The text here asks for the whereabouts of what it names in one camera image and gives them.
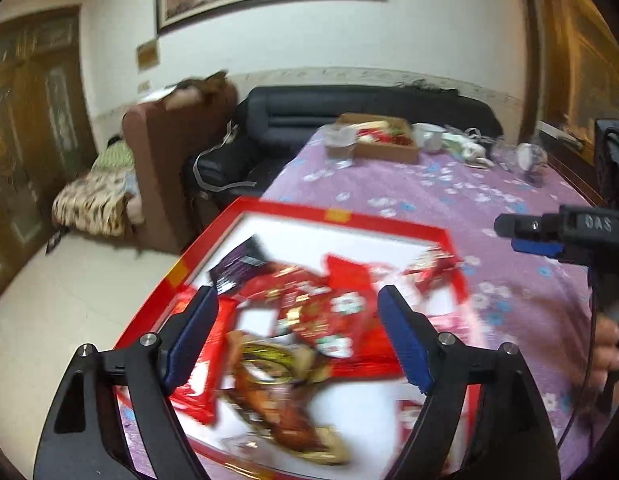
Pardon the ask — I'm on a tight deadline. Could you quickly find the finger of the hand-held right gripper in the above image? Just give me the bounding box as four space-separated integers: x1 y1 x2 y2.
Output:
512 239 565 262
494 212 563 241

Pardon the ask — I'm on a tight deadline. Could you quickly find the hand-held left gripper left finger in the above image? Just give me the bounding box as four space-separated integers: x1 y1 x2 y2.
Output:
34 285 220 480

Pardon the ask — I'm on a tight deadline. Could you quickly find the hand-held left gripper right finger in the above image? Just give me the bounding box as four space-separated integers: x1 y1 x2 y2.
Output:
377 284 561 480

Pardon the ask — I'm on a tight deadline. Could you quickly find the long red snack packet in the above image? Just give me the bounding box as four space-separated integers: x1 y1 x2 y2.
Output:
170 295 236 423

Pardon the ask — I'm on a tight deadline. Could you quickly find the small red and white candy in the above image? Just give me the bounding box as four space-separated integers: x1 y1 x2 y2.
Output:
402 247 465 296

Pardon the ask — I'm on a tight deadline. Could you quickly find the plain red snack packet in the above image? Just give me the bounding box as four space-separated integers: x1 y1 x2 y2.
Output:
322 255 385 293

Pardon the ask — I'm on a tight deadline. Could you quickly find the red box with white inside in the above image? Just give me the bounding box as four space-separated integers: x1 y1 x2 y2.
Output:
112 197 473 480

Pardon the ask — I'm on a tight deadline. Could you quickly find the purple snack packet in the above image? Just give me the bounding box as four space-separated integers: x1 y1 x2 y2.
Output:
210 235 268 293

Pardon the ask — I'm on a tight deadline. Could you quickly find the dark red snack packet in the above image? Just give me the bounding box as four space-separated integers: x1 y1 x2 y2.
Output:
244 262 340 341

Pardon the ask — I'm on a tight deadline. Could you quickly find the person's right hand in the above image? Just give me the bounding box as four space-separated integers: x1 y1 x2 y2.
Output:
587 310 619 396

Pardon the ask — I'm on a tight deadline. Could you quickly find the purple floral tablecloth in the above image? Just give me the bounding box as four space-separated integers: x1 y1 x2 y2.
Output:
120 127 619 480

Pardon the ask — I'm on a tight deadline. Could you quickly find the white round dish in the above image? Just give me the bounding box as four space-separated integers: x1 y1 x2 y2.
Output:
517 142 547 171

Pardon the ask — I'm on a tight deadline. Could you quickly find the small red snack packet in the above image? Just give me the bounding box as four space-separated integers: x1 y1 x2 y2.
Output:
397 399 427 436

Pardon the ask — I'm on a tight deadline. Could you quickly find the clear plastic wrapper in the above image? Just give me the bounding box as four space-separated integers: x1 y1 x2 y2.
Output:
489 137 515 162

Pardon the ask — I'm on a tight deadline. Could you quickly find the white plastic bag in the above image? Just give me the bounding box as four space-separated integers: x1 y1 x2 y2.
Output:
442 132 493 168

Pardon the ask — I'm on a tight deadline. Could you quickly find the golden snack packet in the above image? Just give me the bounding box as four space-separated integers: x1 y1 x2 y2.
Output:
220 330 351 466

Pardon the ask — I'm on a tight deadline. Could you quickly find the white mug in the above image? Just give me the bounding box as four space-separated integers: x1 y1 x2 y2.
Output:
412 122 447 153

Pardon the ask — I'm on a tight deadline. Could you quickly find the brown cardboard box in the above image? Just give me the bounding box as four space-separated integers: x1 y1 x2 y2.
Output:
335 112 421 164

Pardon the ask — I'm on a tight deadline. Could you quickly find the red packet in cardboard box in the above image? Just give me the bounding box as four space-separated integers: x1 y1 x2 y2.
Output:
359 129 415 147

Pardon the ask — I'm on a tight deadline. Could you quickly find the patterned beige blanket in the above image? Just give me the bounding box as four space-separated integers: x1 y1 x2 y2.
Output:
52 172 133 238

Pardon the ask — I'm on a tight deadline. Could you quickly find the wooden glass cabinet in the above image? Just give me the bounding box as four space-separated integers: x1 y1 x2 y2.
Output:
514 0 619 201

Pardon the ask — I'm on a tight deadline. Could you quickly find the brown armchair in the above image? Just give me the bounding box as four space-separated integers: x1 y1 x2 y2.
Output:
122 77 240 256

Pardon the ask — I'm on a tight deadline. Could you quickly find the green striped cloth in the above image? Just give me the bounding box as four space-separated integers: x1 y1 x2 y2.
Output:
92 137 135 171

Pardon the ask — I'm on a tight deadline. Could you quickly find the clear plastic cup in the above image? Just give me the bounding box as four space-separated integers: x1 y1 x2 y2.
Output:
323 125 357 168

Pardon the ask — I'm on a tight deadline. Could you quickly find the black leather sofa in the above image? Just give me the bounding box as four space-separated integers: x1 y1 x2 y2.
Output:
182 85 504 201

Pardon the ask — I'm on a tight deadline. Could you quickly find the white paper sheet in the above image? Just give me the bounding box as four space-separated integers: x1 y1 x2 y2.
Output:
140 87 178 104

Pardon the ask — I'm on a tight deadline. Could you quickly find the brown clothes heap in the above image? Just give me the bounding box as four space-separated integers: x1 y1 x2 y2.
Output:
167 71 229 111

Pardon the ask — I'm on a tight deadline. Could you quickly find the wooden glass door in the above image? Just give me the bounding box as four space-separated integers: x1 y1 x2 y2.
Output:
0 5 98 311

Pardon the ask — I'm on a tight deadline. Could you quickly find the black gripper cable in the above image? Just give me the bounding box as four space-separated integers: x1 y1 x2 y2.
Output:
554 267 597 448

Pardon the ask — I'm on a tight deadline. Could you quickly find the white strap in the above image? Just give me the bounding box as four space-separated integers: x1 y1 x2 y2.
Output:
192 120 260 193

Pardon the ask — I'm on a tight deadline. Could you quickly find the golden wall plaque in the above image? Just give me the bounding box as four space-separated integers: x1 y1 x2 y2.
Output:
136 40 160 72

